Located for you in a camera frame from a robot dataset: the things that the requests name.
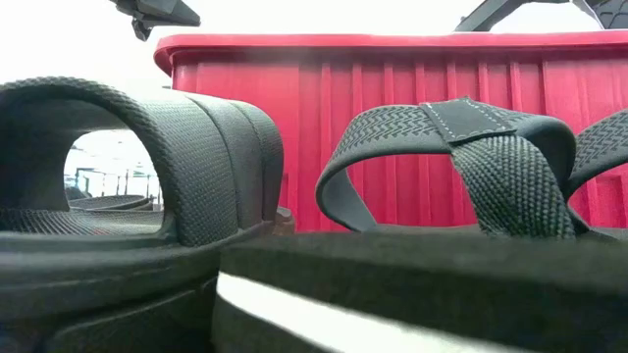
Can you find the black flip-flop sandal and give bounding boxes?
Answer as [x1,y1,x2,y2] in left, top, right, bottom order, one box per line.
[211,96,628,353]

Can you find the black band slide sandal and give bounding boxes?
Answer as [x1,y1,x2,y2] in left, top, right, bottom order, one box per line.
[0,76,286,353]

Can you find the red plastic bin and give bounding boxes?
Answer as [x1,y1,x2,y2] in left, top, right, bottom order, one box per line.
[153,29,628,234]

